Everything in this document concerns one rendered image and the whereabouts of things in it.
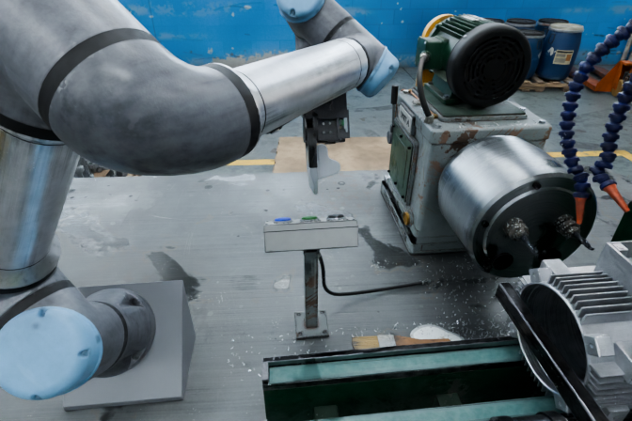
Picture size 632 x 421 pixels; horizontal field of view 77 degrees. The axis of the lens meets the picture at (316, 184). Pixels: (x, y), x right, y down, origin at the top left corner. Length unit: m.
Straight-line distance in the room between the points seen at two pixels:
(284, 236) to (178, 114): 0.43
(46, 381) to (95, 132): 0.40
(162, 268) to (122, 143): 0.79
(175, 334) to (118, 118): 0.56
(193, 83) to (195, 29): 5.74
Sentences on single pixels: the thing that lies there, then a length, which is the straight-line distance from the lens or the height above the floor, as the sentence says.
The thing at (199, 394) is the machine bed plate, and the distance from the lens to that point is 0.85.
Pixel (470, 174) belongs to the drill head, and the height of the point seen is 1.12.
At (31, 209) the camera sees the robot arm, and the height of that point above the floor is 1.25.
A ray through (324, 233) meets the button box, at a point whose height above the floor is 1.06.
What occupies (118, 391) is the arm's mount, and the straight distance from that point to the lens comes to 0.87.
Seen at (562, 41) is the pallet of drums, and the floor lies 0.58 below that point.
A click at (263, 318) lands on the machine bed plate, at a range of 0.93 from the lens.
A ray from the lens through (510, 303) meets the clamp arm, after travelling 0.72.
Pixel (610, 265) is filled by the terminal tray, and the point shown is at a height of 1.12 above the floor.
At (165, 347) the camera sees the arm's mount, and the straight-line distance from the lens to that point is 0.83.
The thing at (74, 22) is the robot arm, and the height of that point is 1.46.
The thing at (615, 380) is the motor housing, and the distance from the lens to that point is 0.66.
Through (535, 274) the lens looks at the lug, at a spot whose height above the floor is 1.08.
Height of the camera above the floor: 1.50
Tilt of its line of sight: 31 degrees down
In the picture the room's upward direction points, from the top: straight up
